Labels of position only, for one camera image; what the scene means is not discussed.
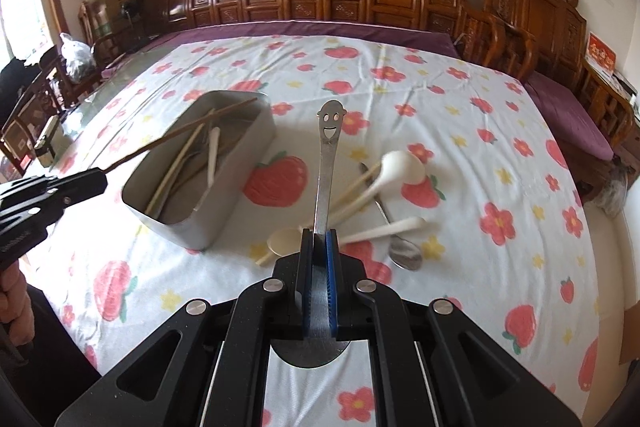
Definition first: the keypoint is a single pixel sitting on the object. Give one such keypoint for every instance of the white plastic spoon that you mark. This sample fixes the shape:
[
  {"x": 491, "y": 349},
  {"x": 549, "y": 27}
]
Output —
[{"x": 212, "y": 157}]

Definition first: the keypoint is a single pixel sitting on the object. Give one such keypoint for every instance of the dark wooden chair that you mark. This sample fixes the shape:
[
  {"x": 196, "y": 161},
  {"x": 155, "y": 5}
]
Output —
[{"x": 45, "y": 102}]

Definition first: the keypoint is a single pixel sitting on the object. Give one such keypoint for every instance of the white ceramic spoon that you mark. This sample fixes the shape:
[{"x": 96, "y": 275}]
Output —
[{"x": 402, "y": 167}]

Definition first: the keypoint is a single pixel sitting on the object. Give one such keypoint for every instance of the rectangular metal tin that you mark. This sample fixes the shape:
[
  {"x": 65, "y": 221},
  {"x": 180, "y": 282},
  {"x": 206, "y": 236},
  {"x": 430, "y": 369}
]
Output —
[{"x": 220, "y": 202}]

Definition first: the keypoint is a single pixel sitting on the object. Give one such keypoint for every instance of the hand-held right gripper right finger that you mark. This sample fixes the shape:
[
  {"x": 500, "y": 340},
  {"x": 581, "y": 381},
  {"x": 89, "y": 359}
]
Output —
[{"x": 332, "y": 257}]

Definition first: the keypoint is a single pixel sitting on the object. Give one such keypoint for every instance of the grey plastic bag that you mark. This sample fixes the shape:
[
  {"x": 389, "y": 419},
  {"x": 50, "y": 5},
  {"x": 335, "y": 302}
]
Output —
[{"x": 77, "y": 56}]

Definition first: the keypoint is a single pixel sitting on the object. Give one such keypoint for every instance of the cream plastic spoon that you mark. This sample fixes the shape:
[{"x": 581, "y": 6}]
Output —
[{"x": 385, "y": 229}]

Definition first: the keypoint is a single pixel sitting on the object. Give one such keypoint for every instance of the square purple seat cushion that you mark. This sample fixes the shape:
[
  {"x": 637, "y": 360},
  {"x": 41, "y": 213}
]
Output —
[{"x": 570, "y": 117}]

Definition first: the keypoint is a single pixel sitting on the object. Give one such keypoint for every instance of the brown wooden chopstick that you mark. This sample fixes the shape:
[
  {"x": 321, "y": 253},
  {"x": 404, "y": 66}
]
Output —
[
  {"x": 209, "y": 123},
  {"x": 190, "y": 127}
]

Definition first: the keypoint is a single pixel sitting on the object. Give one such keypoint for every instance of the floral strawberry tablecloth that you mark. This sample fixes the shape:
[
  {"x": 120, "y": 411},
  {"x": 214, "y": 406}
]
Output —
[{"x": 450, "y": 132}]

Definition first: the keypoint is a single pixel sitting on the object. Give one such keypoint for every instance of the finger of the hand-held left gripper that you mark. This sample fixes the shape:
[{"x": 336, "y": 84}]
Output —
[{"x": 87, "y": 184}]

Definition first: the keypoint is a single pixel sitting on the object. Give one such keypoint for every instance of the long purple seat cushion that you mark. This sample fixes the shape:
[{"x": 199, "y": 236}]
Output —
[{"x": 350, "y": 29}]

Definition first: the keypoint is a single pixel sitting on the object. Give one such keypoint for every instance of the carved wooden armchair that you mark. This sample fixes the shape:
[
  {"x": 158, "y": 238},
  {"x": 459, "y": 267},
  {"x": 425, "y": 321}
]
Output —
[{"x": 540, "y": 7}]

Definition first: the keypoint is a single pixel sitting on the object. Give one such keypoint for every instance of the dark cloth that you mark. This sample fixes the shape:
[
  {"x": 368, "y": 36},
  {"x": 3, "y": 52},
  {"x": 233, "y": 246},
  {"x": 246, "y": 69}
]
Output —
[{"x": 12, "y": 87}]

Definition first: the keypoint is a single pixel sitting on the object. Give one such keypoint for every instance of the red desk calendar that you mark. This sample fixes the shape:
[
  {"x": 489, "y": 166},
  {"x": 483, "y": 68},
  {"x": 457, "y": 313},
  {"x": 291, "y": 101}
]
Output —
[{"x": 601, "y": 52}]

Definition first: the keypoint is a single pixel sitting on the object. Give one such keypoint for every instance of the wooden side table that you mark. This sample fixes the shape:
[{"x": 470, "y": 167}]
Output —
[{"x": 607, "y": 102}]

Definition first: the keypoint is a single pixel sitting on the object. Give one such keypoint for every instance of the clear plastic bag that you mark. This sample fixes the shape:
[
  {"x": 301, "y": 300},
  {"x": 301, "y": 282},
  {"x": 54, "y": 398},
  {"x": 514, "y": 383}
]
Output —
[{"x": 614, "y": 192}]

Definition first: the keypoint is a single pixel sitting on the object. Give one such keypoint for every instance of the smiley face metal spoon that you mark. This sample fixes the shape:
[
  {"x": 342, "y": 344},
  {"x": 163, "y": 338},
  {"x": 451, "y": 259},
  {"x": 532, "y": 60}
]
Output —
[{"x": 326, "y": 157}]

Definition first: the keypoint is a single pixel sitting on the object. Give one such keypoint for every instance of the plain metal spoon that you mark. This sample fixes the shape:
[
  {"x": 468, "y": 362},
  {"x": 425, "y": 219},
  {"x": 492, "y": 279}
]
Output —
[{"x": 406, "y": 253}]

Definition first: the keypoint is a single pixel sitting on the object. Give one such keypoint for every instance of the person's left forearm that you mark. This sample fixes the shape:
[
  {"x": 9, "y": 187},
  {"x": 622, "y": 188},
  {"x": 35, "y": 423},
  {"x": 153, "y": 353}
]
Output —
[{"x": 12, "y": 299}]

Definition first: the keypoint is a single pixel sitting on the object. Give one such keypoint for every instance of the small cream box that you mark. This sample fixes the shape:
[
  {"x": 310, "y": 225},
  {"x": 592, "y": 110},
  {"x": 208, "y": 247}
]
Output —
[{"x": 47, "y": 141}]

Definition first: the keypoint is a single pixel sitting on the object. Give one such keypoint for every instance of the stack of boxes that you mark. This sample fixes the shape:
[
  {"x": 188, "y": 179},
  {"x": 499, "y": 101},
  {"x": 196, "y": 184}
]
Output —
[{"x": 117, "y": 9}]

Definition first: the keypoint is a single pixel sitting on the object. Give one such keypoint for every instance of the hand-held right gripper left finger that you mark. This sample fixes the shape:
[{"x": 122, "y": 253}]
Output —
[{"x": 306, "y": 257}]

